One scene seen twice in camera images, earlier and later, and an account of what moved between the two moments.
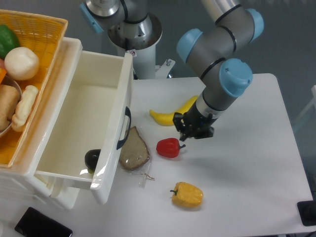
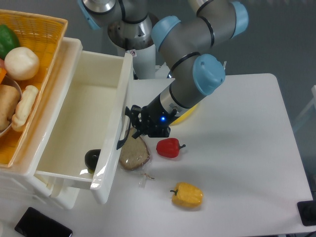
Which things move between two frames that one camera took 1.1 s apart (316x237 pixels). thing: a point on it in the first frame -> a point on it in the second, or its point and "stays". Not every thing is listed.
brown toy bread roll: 10,98 stays
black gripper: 195,124 -> 156,120
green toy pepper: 9,40 stays
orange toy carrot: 3,72 stays
